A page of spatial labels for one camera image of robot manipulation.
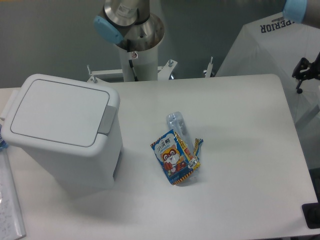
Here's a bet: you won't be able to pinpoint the yellow orange snack wrapper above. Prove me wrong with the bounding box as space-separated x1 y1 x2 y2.
174 131 204 171

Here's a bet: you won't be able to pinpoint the white plastic trash can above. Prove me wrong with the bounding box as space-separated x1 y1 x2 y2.
0 74 123 189

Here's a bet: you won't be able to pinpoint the clear plastic bottle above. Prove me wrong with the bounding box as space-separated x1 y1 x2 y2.
166 111 198 185

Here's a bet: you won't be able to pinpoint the blue cartoon snack packet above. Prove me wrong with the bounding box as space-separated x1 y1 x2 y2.
150 129 201 185

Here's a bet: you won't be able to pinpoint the black device at table edge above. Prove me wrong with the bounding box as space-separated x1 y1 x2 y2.
302 202 320 229

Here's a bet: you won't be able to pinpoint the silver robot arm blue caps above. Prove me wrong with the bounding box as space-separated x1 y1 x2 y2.
93 0 320 82

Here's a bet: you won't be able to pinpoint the white umbrella with lettering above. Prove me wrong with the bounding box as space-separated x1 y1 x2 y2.
216 13 320 129

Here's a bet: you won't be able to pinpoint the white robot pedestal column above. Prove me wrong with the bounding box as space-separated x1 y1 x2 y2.
118 46 158 82

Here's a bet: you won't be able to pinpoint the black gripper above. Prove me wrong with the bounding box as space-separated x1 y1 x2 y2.
292 52 320 80

